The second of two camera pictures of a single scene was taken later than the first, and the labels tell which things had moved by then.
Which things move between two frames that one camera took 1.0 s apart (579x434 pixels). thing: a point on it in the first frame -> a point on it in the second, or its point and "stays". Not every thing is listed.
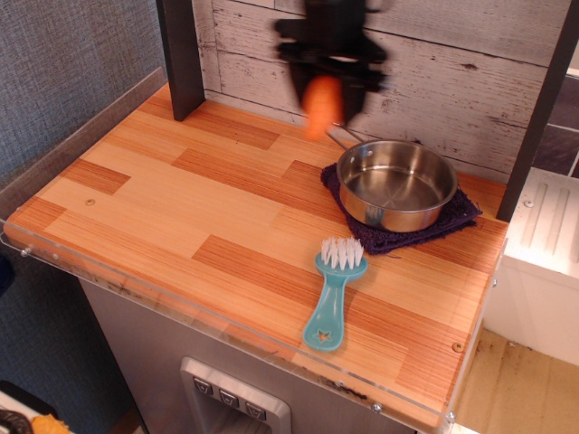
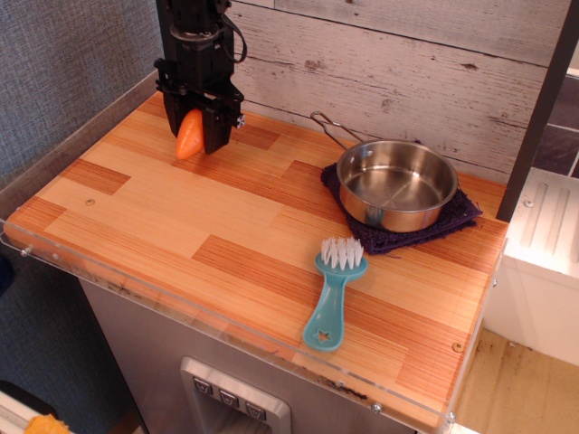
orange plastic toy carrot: x=322 y=104 -> x=190 y=136
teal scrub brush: x=340 y=259 stays
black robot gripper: x=330 y=41 -> x=200 y=74
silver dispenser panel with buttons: x=223 y=403 stays
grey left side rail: x=75 y=146 stays
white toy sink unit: x=534 y=299 stays
